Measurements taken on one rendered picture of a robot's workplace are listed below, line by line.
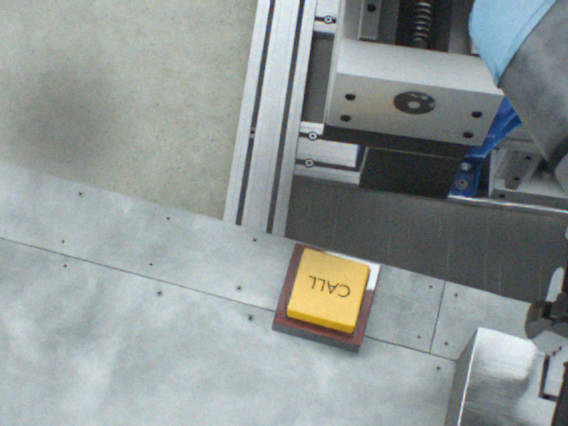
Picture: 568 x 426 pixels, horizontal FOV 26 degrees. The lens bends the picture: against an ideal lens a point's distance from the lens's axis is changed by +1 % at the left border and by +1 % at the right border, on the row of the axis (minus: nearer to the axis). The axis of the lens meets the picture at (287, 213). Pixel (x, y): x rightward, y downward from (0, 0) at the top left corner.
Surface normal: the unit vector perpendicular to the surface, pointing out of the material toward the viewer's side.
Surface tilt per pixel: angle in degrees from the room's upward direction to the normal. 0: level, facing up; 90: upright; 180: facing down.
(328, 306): 0
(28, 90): 0
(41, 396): 0
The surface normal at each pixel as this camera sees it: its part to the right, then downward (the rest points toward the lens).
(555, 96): -0.62, 0.03
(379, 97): -0.12, 0.90
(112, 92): 0.06, -0.40
